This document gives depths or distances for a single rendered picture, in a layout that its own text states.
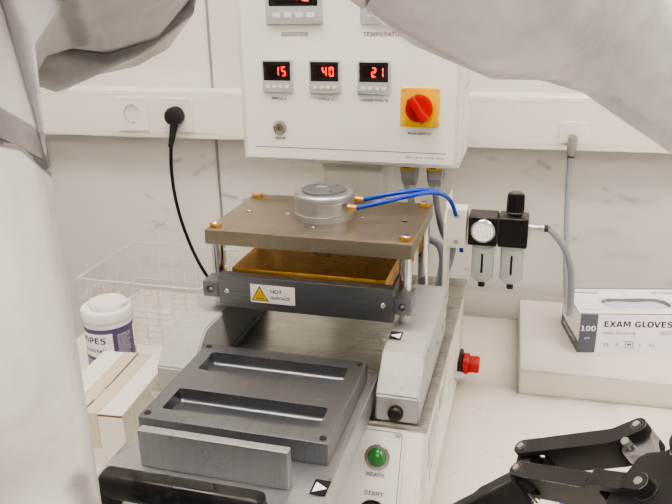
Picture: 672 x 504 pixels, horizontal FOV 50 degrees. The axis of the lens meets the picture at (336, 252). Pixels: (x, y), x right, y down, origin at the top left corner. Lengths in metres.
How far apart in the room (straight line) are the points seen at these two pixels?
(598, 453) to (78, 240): 1.47
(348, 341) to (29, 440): 0.80
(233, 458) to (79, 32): 0.45
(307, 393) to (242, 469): 0.13
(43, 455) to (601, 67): 0.32
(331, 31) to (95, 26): 0.75
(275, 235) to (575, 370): 0.60
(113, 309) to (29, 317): 1.05
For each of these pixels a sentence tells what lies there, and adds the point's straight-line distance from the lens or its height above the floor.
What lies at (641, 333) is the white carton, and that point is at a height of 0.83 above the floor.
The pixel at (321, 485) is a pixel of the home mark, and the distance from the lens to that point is 0.69.
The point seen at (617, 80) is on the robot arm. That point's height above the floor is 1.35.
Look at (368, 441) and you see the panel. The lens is 0.86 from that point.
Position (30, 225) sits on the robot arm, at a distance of 0.25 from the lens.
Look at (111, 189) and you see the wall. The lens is 1.72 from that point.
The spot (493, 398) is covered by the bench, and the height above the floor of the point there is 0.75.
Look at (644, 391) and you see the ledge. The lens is 1.29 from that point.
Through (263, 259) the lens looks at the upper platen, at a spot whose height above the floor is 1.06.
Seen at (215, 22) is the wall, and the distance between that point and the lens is 1.55.
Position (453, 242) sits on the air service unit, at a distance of 1.08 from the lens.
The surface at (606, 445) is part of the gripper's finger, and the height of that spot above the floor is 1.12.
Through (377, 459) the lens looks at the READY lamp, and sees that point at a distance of 0.85.
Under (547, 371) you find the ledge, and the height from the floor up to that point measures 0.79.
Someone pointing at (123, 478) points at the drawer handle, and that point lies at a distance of 0.67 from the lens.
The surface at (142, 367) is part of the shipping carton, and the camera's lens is 1.20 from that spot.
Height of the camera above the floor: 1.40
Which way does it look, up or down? 20 degrees down
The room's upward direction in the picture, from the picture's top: 1 degrees counter-clockwise
